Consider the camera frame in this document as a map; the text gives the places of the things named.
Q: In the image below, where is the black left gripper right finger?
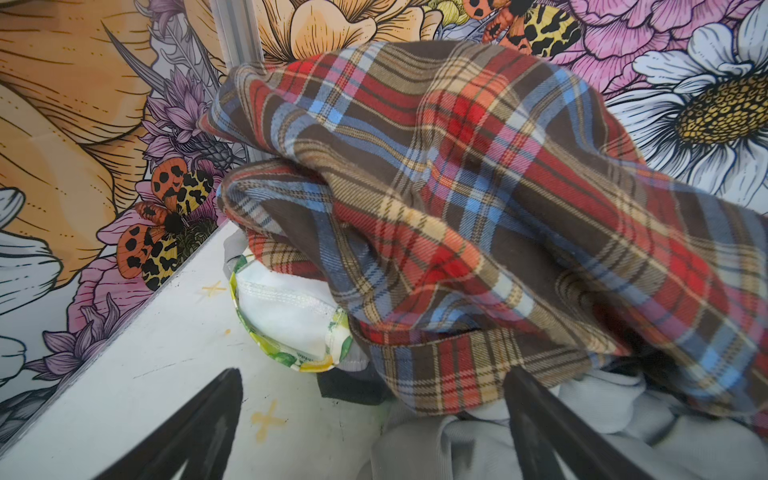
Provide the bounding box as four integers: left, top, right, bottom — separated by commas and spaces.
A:
503, 367, 650, 479

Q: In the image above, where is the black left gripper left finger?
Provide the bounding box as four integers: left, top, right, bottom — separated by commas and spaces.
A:
97, 368, 243, 479

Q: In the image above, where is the red brown plaid cloth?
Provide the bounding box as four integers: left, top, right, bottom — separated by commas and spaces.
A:
199, 41, 767, 434

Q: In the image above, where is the grey cloth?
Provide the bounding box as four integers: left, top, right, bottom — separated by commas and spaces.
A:
357, 370, 767, 479

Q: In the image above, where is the white cloth with green trim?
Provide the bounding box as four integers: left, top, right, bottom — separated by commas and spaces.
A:
229, 251, 353, 373

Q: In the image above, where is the aluminium corner post left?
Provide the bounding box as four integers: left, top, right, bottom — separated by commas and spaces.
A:
210, 0, 264, 70

